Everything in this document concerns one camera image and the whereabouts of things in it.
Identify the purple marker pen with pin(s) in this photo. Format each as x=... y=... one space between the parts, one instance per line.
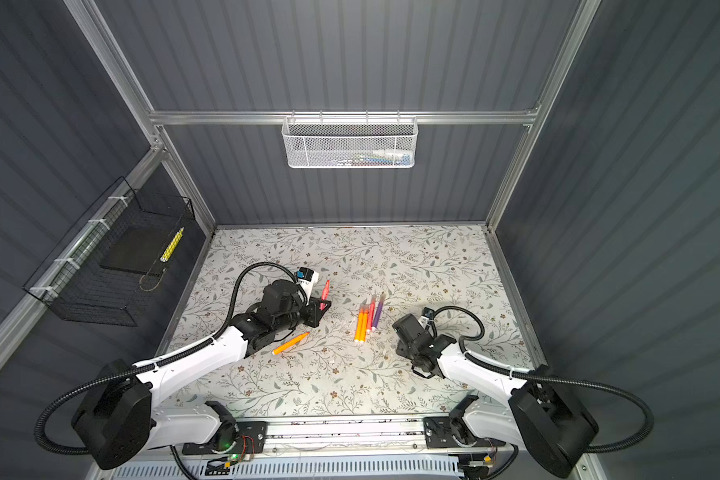
x=378 y=311

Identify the bright orange marker pen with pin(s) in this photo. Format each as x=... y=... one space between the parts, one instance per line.
x=364 y=334

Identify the black wire basket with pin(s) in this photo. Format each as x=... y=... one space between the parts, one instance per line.
x=76 y=288

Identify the yellow orange marker pen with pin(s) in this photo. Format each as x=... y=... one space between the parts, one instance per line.
x=360 y=326

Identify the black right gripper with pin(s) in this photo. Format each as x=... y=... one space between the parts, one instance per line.
x=400 y=348

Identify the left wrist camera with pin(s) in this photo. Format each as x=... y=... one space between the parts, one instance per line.
x=307 y=278

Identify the pink red marker pen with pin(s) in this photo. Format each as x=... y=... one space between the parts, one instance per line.
x=371 y=314

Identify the black foam block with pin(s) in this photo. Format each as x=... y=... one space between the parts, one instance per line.
x=137 y=251

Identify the yellow marker in basket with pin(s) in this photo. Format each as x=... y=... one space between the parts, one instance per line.
x=171 y=246

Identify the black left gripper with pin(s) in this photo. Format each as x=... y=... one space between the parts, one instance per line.
x=315 y=314

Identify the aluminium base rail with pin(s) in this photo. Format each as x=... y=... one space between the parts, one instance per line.
x=355 y=435

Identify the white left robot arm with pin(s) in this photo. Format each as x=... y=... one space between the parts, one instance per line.
x=122 y=418

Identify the pens in white basket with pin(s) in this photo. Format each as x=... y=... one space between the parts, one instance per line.
x=374 y=158

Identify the white vented cable duct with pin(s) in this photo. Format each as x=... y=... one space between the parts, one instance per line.
x=356 y=467

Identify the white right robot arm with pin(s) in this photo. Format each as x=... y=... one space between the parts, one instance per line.
x=545 y=419

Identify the white wire mesh basket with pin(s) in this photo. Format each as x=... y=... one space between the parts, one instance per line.
x=301 y=138

